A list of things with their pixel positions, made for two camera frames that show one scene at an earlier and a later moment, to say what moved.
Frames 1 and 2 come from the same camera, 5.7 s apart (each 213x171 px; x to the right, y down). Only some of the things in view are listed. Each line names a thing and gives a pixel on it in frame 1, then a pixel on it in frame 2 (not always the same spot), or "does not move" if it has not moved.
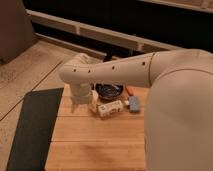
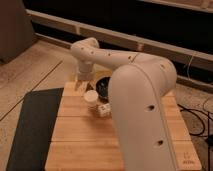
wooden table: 84,141 does not move
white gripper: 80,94 -> 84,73
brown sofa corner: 17,32 does not move
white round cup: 92,100 does not move
